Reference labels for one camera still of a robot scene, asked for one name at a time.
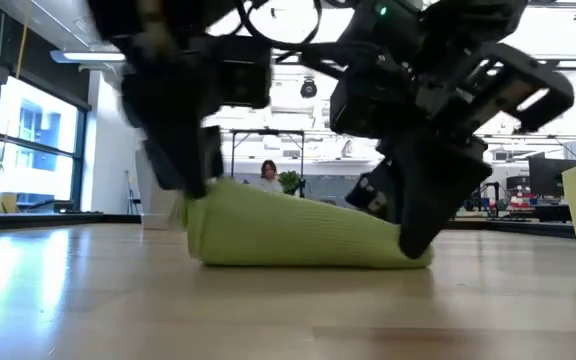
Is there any small green background plant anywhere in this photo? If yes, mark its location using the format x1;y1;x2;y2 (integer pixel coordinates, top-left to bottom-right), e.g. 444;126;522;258
277;170;303;197

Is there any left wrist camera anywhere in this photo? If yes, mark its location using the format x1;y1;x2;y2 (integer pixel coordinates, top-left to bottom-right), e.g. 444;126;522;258
217;35;273;110

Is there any thin leaning floor stand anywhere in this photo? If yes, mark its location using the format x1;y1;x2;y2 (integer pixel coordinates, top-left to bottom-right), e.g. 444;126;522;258
125;169;143;216

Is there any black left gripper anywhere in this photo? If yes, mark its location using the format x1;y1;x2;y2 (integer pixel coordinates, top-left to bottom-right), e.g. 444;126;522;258
120;37;224;199

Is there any person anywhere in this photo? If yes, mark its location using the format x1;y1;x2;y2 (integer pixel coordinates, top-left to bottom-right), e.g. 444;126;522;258
258;159;284;194

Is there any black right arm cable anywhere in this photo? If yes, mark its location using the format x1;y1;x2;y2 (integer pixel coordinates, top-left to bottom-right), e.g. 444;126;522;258
235;0;384;67

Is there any black metal background stand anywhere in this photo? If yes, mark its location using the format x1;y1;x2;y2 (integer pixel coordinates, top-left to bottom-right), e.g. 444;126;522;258
229;128;306;197

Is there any dark framed window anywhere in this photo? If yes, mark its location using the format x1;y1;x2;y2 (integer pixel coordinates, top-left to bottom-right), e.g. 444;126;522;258
0;74;89;214

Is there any yellow power cable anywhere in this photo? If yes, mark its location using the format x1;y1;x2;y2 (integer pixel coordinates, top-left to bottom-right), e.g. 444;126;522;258
0;0;33;191

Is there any black aluminium table frame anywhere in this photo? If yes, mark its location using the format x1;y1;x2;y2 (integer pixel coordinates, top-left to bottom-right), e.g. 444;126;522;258
0;212;576;240

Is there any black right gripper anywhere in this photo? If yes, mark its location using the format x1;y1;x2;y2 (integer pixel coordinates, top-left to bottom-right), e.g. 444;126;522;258
345;42;576;260

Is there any light green microfiber towel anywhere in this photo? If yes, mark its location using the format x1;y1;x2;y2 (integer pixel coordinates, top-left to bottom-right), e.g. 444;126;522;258
180;177;435;270

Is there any round black ceiling camera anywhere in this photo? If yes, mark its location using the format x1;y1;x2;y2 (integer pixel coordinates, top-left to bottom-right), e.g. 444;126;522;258
299;78;318;100

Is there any long ceiling tube lamp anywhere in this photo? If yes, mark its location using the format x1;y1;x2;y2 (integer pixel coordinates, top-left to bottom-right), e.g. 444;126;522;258
50;49;127;64

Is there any black background monitor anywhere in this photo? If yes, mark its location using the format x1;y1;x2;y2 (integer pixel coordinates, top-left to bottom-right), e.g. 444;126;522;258
527;156;576;200

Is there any small tan box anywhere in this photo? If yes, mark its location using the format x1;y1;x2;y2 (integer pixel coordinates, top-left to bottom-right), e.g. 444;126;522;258
0;192;20;214

